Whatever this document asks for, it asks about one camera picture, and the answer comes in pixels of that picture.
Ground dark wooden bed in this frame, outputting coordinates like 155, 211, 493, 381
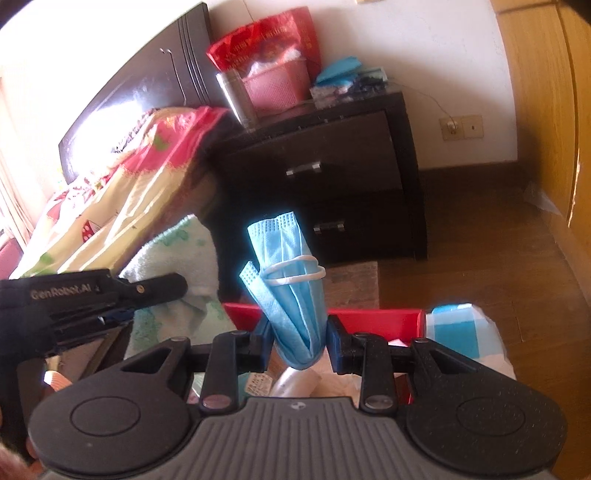
0, 2, 230, 296

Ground blue items on nightstand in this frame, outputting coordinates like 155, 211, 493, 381
308, 67, 393, 101

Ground pink plastic basket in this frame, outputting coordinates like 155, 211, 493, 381
242, 59, 311, 112

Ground blue checkered tablecloth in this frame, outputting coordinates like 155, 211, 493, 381
424, 302, 519, 380

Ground steel thermos flask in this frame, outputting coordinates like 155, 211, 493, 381
215, 69, 260, 131

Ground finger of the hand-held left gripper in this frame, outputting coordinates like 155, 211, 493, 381
53, 307, 136, 345
110, 272, 188, 307

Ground dark wooden nightstand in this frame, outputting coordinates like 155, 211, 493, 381
210, 90, 428, 298

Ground blue face mask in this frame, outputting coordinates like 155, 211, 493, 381
239, 212, 327, 370

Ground wooden wardrobe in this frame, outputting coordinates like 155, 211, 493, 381
488, 0, 591, 333

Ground white towel with green print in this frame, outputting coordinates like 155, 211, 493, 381
119, 215, 237, 357

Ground red plastic bag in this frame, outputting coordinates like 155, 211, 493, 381
206, 7, 323, 94

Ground blue plastic bag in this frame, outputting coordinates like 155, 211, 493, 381
315, 56, 363, 86

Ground beige wall socket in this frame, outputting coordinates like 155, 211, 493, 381
438, 114, 484, 142

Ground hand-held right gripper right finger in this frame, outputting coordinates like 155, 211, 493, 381
325, 314, 482, 412

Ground thin power cable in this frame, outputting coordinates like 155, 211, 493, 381
392, 82, 459, 129

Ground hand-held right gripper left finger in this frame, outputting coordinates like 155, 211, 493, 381
121, 318, 274, 412

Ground red cardboard box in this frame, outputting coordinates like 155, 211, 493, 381
222, 302, 426, 408

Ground floral blanket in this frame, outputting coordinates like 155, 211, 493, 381
18, 106, 230, 283

